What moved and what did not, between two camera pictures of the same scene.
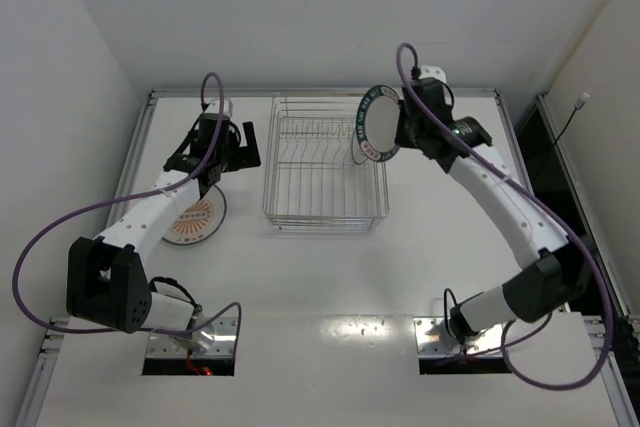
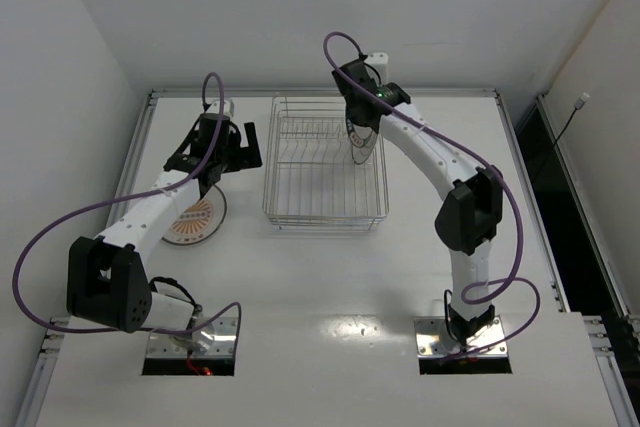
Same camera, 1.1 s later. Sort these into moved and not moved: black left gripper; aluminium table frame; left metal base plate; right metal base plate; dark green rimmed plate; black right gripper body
Moved: dark green rimmed plate; black right gripper body
Not moved: left metal base plate; right metal base plate; black left gripper; aluminium table frame
